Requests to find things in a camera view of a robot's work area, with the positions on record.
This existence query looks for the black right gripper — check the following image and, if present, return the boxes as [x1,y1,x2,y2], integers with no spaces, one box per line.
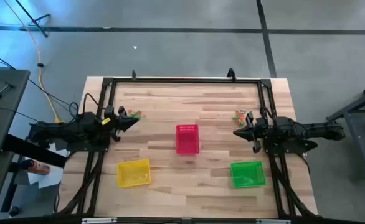
[233,112,266,154]

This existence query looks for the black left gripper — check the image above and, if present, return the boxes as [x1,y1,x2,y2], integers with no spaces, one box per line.
[107,107,140,142]

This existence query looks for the green plastic basket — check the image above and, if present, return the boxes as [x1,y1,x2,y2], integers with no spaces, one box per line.
[230,160,267,189]

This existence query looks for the yellow plastic basket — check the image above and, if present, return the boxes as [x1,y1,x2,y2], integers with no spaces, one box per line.
[116,158,152,189]

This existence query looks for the red plastic basket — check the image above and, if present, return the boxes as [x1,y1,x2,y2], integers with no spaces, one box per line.
[175,124,201,156]

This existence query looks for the white metal hinge plate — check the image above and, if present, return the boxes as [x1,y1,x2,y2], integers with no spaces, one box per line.
[255,218,292,224]
[81,217,118,224]

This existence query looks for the white paper sheets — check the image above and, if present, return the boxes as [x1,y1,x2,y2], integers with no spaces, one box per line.
[26,141,69,189]

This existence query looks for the black metal bar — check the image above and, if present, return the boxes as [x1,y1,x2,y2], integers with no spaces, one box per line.
[1,133,68,169]

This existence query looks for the orange bottle with black cap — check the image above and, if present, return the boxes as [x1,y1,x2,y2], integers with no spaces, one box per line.
[19,158,51,176]

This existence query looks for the grey metal cart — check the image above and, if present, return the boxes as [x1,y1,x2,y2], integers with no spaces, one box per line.
[325,79,365,183]

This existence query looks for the dark grey side table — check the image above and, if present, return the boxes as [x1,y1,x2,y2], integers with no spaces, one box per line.
[0,68,31,220]

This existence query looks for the black tripod legs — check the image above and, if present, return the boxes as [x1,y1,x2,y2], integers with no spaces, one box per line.
[14,0,52,39]

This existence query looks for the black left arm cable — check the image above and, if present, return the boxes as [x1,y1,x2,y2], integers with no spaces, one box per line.
[82,92,106,121]

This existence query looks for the black cable bundle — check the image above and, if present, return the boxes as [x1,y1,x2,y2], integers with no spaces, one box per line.
[57,151,105,216]
[268,154,317,218]

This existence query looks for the black aluminium table frame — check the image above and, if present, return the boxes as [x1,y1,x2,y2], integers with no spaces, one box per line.
[53,76,319,219]

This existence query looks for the black floor cables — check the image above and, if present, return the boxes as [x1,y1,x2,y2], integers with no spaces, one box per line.
[0,49,80,119]

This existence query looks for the yellow floor cable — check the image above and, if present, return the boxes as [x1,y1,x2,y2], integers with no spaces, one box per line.
[2,0,62,124]

